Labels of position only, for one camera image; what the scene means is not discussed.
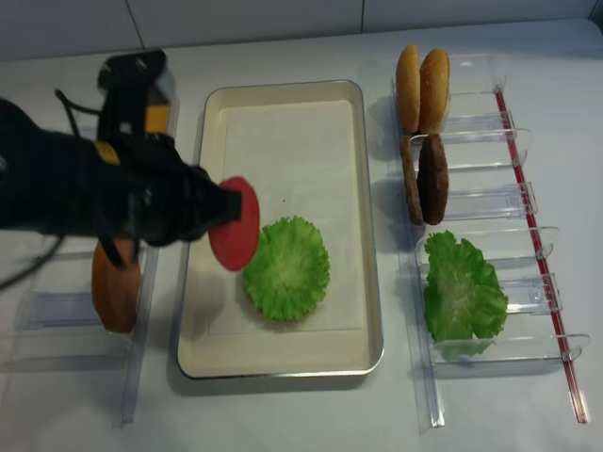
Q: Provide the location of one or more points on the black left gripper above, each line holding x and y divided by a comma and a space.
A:
141, 189

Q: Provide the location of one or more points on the red tomato slice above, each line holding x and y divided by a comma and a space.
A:
234, 243

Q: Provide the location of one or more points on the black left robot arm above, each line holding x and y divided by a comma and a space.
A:
45, 182

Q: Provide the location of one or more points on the green lettuce leaf on tray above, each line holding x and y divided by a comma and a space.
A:
289, 275

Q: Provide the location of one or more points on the orange cheese slice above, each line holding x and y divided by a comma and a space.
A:
157, 114

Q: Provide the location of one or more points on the brown meat patty left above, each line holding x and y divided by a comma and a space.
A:
409, 175

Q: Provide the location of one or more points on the dark brown meat patty right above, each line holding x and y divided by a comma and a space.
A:
432, 179

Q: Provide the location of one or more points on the green lettuce leaf in rack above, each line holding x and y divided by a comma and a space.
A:
465, 307

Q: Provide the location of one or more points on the brown bun top left rack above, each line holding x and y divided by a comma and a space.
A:
114, 291

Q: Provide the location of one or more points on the cream rectangular metal tray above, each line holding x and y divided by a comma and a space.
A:
201, 354

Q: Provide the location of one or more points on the clear acrylic left rack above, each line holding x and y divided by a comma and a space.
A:
55, 352

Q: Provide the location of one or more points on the clear acrylic rack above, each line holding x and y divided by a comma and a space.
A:
55, 352
485, 206

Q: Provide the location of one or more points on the tan bun half left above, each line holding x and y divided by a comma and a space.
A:
408, 88

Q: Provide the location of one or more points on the tan bun half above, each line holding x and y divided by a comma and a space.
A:
434, 88
408, 88

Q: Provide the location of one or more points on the tan bun half right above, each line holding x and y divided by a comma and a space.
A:
434, 88

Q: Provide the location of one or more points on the clear acrylic right rack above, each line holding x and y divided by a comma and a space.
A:
485, 206

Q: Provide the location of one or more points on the red rod on rack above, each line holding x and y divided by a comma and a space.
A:
576, 395

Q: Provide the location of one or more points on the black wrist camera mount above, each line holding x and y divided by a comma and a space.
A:
127, 81

